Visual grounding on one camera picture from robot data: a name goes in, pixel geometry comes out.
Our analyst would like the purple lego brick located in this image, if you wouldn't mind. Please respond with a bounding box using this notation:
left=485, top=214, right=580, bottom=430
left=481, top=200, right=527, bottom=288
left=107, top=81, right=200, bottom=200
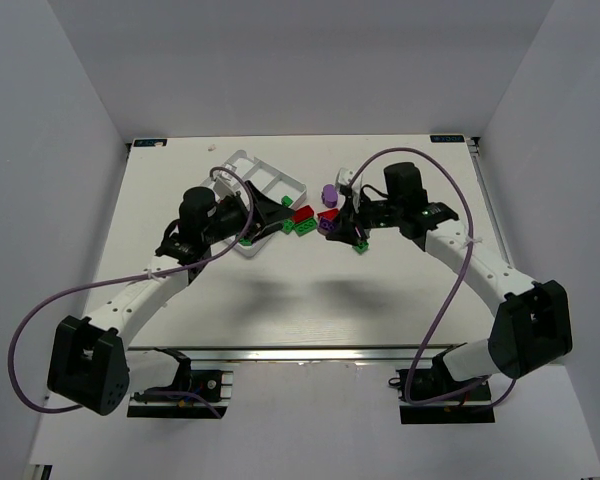
left=318, top=217, right=335, bottom=236

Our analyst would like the purple rounded lego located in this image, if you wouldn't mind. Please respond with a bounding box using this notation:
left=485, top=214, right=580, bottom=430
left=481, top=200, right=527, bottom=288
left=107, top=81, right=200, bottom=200
left=321, top=184, right=339, bottom=209

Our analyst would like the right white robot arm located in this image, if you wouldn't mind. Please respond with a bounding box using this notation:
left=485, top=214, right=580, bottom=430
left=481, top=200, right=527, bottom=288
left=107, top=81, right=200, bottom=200
left=327, top=162, right=573, bottom=383

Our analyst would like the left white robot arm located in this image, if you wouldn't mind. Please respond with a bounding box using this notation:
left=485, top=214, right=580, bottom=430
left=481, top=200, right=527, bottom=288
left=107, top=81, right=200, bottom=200
left=47, top=182, right=294, bottom=415

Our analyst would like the green lego brick by tray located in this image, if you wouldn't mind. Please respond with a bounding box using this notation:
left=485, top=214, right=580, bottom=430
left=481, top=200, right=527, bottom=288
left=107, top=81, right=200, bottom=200
left=282, top=219, right=295, bottom=234

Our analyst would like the red lego brick right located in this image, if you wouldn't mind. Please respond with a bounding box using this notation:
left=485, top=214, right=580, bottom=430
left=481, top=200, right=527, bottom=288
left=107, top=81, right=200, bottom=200
left=317, top=208, right=339, bottom=221

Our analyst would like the red lego brick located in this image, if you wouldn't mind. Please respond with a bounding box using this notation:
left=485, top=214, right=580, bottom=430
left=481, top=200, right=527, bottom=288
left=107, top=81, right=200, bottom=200
left=317, top=208, right=339, bottom=221
left=292, top=205, right=314, bottom=224

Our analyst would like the white divided tray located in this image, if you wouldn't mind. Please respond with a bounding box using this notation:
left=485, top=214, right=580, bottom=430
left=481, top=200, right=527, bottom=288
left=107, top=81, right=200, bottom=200
left=199, top=150, right=308, bottom=260

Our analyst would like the green long lego brick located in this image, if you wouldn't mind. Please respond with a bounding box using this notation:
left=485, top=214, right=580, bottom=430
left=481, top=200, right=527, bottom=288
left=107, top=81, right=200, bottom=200
left=294, top=218, right=318, bottom=237

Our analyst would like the red lego brick upper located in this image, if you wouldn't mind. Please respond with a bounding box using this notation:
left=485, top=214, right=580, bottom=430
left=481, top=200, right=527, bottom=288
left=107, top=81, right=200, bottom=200
left=292, top=205, right=314, bottom=224

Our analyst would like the right blue label sticker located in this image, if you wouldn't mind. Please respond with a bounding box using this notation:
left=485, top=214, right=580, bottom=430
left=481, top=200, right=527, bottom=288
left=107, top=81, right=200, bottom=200
left=429, top=134, right=465, bottom=143

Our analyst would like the blue label sticker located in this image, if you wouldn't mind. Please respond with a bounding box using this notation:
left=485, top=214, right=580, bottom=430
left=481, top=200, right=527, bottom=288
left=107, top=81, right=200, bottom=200
left=429, top=134, right=465, bottom=143
left=132, top=138, right=167, bottom=148

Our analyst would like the left blue label sticker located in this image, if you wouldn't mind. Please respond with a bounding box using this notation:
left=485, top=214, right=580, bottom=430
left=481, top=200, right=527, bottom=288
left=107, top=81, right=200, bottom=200
left=132, top=138, right=167, bottom=148

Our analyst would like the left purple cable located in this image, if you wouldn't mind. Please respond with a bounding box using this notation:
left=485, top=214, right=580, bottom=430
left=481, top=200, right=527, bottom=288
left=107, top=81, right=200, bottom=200
left=8, top=167, right=256, bottom=414

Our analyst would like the purple cable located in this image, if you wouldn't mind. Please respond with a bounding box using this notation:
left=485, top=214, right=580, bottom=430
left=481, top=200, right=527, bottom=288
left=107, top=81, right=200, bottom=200
left=349, top=147, right=519, bottom=406
left=8, top=167, right=256, bottom=414

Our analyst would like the aluminium table frame rail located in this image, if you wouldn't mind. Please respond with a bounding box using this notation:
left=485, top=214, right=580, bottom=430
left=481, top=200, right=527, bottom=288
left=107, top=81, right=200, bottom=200
left=77, top=344, right=491, bottom=365

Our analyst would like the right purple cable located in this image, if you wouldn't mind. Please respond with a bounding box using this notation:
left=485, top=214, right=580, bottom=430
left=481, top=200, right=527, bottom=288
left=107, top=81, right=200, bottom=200
left=349, top=147, right=519, bottom=406

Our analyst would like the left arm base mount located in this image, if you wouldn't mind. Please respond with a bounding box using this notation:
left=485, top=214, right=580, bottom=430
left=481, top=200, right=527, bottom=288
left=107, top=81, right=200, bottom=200
left=126, top=349, right=234, bottom=420

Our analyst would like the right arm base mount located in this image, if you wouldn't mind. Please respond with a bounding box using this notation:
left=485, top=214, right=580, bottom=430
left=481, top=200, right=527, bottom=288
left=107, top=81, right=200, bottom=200
left=387, top=353, right=495, bottom=425

